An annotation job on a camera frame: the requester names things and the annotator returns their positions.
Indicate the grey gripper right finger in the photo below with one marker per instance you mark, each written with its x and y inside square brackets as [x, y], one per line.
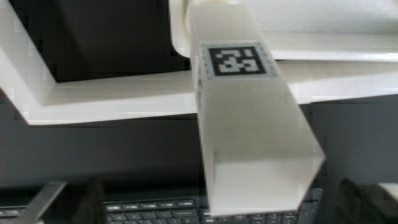
[366, 205]

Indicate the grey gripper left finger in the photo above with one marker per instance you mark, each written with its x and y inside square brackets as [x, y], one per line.
[66, 204]

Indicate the white desk leg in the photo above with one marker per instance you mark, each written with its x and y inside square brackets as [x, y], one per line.
[261, 153]

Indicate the white desk top panel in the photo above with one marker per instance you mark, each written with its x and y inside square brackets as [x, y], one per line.
[338, 30]

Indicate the black computer keyboard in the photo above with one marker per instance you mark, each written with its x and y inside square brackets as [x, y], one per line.
[174, 208]

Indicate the white U-shaped fence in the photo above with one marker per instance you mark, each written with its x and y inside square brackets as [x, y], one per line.
[156, 95]

